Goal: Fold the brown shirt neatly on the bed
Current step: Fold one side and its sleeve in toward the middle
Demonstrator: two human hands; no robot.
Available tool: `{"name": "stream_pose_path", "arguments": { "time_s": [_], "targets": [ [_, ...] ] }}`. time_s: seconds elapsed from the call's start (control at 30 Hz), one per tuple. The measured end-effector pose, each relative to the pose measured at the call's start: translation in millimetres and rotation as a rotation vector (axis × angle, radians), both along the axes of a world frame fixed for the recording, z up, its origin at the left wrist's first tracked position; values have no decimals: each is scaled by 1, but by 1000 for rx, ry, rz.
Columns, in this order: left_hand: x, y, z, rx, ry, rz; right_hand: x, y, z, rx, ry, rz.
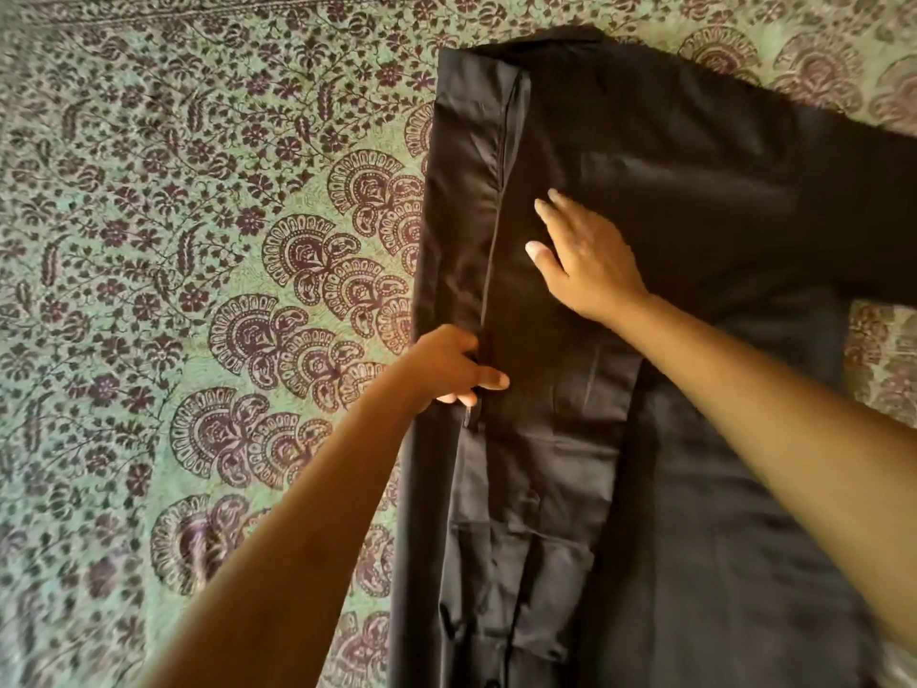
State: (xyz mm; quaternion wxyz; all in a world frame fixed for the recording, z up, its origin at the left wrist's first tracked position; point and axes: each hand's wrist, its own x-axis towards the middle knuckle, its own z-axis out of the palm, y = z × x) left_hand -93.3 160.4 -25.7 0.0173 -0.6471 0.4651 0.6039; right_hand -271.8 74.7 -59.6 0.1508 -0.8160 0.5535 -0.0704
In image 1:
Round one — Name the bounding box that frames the person's right hand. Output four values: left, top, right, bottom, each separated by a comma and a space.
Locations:
524, 188, 653, 331

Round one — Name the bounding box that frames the person's left hand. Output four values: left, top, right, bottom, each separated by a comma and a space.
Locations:
400, 324, 511, 413

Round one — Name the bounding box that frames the dark brown shirt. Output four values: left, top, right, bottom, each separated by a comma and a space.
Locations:
385, 24, 917, 688

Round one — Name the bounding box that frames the bed with maroon patterned cover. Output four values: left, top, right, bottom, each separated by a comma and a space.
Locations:
0, 0, 917, 688

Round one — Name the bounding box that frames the person's left forearm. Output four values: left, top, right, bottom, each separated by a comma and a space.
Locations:
139, 378, 431, 688

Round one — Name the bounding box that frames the person's right forearm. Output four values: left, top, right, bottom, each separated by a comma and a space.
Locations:
608, 296, 917, 638

